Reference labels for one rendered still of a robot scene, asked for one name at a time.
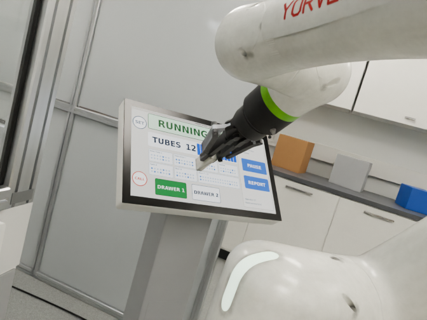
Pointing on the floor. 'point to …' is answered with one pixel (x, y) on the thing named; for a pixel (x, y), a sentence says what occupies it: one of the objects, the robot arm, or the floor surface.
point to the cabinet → (6, 279)
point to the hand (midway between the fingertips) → (205, 159)
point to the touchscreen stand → (166, 267)
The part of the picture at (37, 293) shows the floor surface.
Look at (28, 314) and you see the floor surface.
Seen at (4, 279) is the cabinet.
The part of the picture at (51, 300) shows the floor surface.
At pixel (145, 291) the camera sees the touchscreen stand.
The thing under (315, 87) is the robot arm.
